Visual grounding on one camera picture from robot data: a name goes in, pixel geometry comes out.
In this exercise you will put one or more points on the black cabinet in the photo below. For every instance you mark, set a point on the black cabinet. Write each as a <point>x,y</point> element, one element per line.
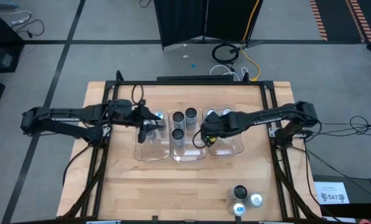
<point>2,37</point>

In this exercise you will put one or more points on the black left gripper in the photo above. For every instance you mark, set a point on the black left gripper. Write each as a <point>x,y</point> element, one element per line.
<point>126,113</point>

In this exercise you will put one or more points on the black cart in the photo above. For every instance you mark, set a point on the black cart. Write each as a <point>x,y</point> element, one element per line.
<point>361,193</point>

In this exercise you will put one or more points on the Celsius Arctic Vibe can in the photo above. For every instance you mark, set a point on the Celsius Arctic Vibe can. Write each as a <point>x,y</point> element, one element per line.
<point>240,192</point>
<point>190,112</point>
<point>178,117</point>
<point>177,134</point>

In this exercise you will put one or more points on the white paper sign SA7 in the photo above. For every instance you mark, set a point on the white paper sign SA7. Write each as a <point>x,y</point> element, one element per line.
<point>331,193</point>

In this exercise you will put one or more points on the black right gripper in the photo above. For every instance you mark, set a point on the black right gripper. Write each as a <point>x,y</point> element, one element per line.
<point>219,124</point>

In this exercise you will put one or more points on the black orange striped floor mat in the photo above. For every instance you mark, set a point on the black orange striped floor mat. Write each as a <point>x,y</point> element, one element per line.
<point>338,18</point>

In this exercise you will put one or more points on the black power strip bar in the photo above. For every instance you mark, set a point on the black power strip bar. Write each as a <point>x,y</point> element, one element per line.
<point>195,78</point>

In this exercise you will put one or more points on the black aluminium table frame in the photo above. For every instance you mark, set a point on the black aluminium table frame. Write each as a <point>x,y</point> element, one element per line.
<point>204,83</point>

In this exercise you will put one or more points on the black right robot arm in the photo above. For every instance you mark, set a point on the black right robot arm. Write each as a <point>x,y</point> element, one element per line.
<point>266,116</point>

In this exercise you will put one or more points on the clear plastic bin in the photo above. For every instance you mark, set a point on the clear plastic bin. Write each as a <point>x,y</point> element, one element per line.
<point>151,152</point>
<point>191,152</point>
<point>232,146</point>

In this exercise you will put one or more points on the Spindrift blue white can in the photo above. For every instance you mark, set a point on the Spindrift blue white can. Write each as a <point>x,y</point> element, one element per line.
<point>209,111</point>
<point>256,199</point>
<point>227,110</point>

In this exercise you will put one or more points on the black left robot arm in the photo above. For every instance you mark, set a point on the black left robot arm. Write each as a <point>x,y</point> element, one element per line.
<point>64,113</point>

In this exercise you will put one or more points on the blue round floor sticker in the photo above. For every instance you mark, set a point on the blue round floor sticker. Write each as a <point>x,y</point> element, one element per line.
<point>193,66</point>

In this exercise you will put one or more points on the black folding divider panel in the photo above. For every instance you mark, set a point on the black folding divider panel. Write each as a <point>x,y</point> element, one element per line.
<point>179,18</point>

